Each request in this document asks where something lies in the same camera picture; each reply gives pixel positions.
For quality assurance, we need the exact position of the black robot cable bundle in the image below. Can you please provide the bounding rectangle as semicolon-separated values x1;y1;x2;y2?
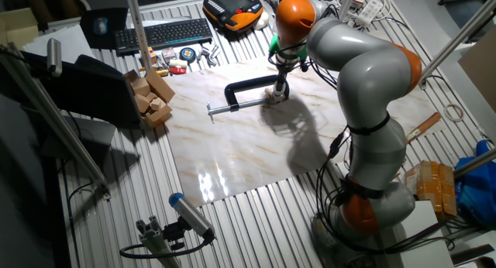
315;124;456;257

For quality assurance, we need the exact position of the silver metal pipe fitting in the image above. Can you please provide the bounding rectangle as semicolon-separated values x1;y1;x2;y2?
196;44;222;67

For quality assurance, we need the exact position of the white pedestal box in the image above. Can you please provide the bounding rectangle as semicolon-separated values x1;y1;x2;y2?
374;200;454;268

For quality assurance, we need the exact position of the black orange teach pendant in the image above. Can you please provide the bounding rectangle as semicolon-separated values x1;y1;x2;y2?
201;0;265;33

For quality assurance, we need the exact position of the beige cardboard box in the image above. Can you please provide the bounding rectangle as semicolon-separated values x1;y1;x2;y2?
0;7;40;48

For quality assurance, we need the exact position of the grey computer mouse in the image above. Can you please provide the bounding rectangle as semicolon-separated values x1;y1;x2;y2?
92;16;109;36

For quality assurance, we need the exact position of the brown cardboard sheet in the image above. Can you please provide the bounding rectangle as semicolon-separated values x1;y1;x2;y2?
457;27;496;114

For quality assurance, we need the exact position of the silver depth camera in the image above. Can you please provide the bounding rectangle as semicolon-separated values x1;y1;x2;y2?
46;38;63;78

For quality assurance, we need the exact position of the green gripper mount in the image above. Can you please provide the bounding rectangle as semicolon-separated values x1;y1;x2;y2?
268;33;309;63

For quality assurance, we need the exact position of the brown taped parcel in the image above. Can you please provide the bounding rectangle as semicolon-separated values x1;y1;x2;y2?
405;160;458;221

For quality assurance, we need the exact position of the blue plastic bag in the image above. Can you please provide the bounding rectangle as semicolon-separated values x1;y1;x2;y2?
455;139;496;226

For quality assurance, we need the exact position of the wooden handle hammer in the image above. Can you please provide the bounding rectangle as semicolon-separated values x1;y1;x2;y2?
405;112;443;145

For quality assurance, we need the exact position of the aluminium profile bar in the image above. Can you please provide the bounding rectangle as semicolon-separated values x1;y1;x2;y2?
0;43;112;201
420;0;496;89
453;147;496;180

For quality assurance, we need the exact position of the black laptop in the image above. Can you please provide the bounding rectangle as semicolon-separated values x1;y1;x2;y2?
22;53;143;129

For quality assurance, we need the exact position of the marble pattern sheet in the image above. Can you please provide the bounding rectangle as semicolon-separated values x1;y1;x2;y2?
161;54;446;208

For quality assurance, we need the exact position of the black keyboard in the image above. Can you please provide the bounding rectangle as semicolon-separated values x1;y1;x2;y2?
113;18;214;57

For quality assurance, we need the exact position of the small white red box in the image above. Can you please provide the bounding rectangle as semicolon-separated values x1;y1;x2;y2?
161;46;177;64

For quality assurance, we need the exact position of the white paper sheet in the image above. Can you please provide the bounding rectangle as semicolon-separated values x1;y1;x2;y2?
22;23;96;64

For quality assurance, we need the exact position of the white egg-shaped object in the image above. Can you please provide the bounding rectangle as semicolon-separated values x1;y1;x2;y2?
253;11;270;31

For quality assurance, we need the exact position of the cardboard box of wooden blocks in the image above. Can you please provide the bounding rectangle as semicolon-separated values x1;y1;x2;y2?
122;68;176;129

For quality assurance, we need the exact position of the short aluminium profile stub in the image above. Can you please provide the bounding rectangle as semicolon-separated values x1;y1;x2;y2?
135;215;181;268

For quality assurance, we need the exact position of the black mouse pad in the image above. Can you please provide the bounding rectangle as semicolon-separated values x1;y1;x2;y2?
80;7;129;50

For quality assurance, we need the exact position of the aluminium profile post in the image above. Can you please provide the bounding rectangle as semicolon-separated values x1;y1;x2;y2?
337;0;358;23
123;0;153;74

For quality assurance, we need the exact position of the beige rubber ring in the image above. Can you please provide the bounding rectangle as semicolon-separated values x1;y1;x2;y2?
444;104;465;123

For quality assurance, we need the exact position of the white power strip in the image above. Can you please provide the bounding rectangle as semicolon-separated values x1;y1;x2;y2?
355;0;384;29

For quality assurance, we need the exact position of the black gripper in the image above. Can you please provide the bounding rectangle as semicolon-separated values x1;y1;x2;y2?
272;63;291;100

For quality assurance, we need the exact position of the black metal C-clamp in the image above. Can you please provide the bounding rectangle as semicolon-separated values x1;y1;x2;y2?
206;74;291;122

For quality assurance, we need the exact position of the silver blue-tipped camera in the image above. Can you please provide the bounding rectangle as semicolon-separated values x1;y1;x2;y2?
168;192;216;242

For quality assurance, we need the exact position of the white red valve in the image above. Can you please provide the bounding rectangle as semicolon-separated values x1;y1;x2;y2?
168;57;188;75

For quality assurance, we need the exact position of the black camera cable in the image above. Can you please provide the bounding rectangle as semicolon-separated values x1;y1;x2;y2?
119;236;214;260

